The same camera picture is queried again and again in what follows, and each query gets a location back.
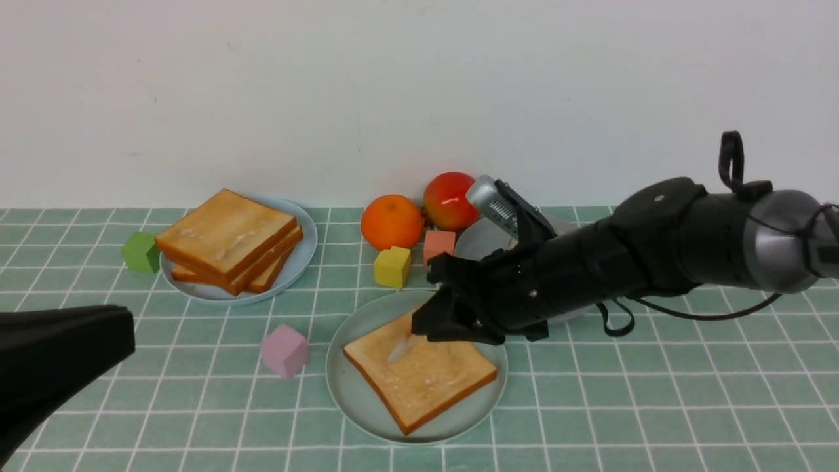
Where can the grey egg plate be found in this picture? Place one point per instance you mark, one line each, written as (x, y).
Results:
(484, 237)

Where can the salmon foam cube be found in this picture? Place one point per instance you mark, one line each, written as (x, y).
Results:
(438, 242)

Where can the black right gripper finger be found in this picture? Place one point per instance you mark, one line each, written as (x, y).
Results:
(456, 312)

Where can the yellow foam cube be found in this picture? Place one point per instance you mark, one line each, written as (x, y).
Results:
(392, 267)

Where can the light blue bread plate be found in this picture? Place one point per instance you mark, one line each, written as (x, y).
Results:
(297, 263)

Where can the red apple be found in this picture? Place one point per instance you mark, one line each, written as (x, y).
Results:
(446, 204)

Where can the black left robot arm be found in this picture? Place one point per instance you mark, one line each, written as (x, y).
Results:
(49, 356)

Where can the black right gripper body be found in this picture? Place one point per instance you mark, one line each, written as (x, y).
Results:
(516, 292)

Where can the orange fruit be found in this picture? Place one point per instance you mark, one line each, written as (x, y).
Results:
(392, 221)

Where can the green foam cube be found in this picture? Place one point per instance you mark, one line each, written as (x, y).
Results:
(140, 253)

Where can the pink foam cube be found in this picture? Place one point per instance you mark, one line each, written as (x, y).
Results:
(285, 351)

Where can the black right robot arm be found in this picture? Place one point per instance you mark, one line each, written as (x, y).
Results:
(663, 241)

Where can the green serving plate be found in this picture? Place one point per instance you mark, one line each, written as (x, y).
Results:
(354, 400)

